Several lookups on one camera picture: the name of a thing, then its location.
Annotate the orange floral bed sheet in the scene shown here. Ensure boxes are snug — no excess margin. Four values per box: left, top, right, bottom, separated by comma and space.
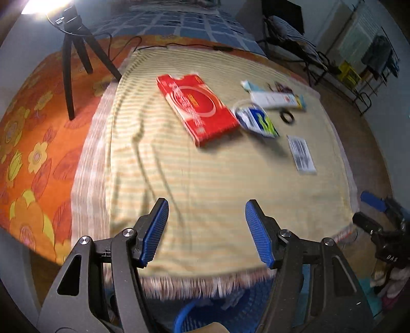
0, 35, 267, 266

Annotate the person's right hand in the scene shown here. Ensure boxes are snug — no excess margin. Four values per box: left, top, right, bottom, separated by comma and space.
370, 266, 405, 297

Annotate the white and blue packet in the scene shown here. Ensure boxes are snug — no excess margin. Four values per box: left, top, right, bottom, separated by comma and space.
234, 102, 280, 139

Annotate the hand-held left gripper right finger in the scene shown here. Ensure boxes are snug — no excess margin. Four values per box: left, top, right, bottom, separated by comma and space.
245, 199, 375, 333

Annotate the black cable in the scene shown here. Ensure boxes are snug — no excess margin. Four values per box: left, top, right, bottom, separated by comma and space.
92, 34, 234, 66

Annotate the black folding chair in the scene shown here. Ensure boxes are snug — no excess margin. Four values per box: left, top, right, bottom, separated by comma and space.
261, 0, 331, 86

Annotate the black clothes rack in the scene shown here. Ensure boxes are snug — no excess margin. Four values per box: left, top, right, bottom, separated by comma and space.
352, 32, 402, 116

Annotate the black tripod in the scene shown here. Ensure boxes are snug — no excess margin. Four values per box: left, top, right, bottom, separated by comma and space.
45, 6, 123, 121

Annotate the blue plastic mesh basket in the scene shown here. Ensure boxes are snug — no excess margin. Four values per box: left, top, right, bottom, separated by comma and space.
173, 281, 280, 333

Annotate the dark wrapper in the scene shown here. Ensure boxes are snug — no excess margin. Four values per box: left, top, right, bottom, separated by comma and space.
266, 81, 293, 95

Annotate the blue checked quilt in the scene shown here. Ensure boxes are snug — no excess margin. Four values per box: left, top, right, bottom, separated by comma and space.
92, 6, 267, 56

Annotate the grey hanging jacket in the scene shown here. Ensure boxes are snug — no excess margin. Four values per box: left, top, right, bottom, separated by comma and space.
362, 35, 390, 70

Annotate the red cardboard box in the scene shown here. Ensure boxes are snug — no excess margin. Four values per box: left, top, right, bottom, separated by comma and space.
156, 74, 241, 148

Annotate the long white toothpaste box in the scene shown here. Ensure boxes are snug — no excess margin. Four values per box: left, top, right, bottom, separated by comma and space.
250, 90, 307, 112

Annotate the striped cushion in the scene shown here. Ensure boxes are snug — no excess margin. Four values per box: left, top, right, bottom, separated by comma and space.
271, 16, 321, 59

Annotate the yellow striped blanket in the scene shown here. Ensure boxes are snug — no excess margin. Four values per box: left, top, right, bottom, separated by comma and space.
71, 46, 360, 300

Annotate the small teal box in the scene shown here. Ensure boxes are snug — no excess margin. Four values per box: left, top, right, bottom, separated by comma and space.
241, 80, 266, 94

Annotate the white radiator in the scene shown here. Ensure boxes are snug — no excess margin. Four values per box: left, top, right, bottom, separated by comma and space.
339, 6, 374, 62

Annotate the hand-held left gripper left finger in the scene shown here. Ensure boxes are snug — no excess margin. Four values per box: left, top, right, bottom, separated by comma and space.
36, 198, 170, 333

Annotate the teal hanging garment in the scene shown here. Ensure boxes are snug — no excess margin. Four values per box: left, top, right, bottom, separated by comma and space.
386, 48, 401, 78

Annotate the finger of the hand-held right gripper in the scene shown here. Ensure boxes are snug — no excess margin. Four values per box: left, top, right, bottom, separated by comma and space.
352, 212, 385, 237
361, 191, 391, 212

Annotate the yellow plastic crate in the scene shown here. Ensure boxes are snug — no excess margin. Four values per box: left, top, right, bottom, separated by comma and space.
338, 61, 361, 88

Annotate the white barcoded box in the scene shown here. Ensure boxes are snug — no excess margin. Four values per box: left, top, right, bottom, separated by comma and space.
286, 135, 317, 175

